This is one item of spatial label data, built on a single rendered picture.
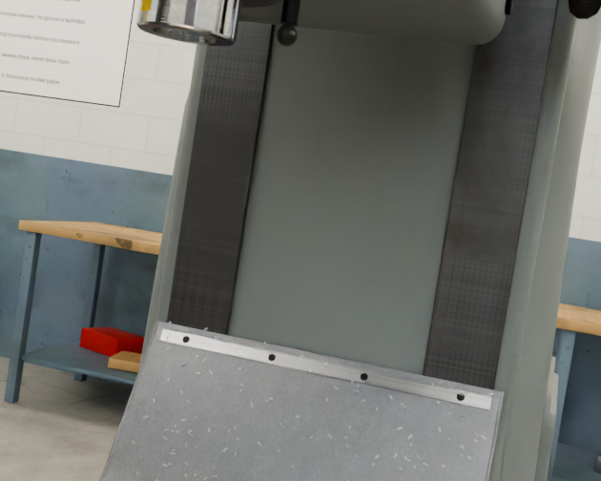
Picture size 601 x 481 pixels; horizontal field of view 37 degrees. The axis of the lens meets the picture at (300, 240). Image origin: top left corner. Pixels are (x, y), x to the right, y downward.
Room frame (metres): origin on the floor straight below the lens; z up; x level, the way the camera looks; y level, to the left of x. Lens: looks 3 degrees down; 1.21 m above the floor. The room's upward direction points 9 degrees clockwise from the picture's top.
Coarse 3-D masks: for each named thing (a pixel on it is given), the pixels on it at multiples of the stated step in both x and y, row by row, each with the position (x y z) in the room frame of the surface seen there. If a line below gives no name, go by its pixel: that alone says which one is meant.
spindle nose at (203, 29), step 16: (160, 0) 0.41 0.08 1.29; (176, 0) 0.41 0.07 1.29; (192, 0) 0.41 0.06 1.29; (208, 0) 0.41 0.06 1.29; (224, 0) 0.42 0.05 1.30; (240, 0) 0.43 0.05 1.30; (144, 16) 0.42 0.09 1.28; (160, 16) 0.41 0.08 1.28; (176, 16) 0.41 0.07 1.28; (192, 16) 0.41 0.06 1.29; (208, 16) 0.42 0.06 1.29; (224, 16) 0.42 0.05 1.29; (160, 32) 0.44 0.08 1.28; (176, 32) 0.45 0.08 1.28; (192, 32) 0.45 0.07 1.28; (208, 32) 0.42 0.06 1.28; (224, 32) 0.42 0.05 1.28
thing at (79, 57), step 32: (0, 0) 5.35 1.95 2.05; (32, 0) 5.29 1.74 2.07; (64, 0) 5.23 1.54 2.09; (96, 0) 5.17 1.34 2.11; (128, 0) 5.12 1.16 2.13; (0, 32) 5.34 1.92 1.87; (32, 32) 5.28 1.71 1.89; (64, 32) 5.22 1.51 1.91; (96, 32) 5.17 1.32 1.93; (128, 32) 5.11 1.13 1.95; (0, 64) 5.33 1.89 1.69; (32, 64) 5.27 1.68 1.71; (64, 64) 5.22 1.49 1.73; (96, 64) 5.16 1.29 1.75; (64, 96) 5.21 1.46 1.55; (96, 96) 5.15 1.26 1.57
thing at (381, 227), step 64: (256, 64) 0.82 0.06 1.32; (320, 64) 0.80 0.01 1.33; (384, 64) 0.79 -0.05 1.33; (448, 64) 0.77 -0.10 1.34; (512, 64) 0.75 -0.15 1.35; (576, 64) 0.79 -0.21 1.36; (192, 128) 0.84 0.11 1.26; (256, 128) 0.81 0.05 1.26; (320, 128) 0.80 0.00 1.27; (384, 128) 0.79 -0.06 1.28; (448, 128) 0.77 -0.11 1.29; (512, 128) 0.75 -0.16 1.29; (576, 128) 0.78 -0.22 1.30; (192, 192) 0.83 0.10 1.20; (256, 192) 0.82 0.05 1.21; (320, 192) 0.80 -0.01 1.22; (384, 192) 0.78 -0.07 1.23; (448, 192) 0.77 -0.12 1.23; (512, 192) 0.75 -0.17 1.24; (192, 256) 0.83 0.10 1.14; (256, 256) 0.81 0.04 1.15; (320, 256) 0.80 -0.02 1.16; (384, 256) 0.78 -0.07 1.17; (448, 256) 0.76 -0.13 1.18; (512, 256) 0.75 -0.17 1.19; (192, 320) 0.82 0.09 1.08; (256, 320) 0.81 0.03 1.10; (320, 320) 0.79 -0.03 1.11; (384, 320) 0.78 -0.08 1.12; (448, 320) 0.76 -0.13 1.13; (512, 320) 0.75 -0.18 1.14; (512, 384) 0.75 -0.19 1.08; (512, 448) 0.76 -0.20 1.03
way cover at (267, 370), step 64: (192, 384) 0.80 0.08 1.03; (256, 384) 0.78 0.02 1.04; (320, 384) 0.77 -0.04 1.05; (384, 384) 0.76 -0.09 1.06; (448, 384) 0.75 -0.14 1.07; (128, 448) 0.78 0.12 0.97; (192, 448) 0.77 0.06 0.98; (256, 448) 0.76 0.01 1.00; (320, 448) 0.75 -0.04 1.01; (384, 448) 0.74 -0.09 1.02; (448, 448) 0.73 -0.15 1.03
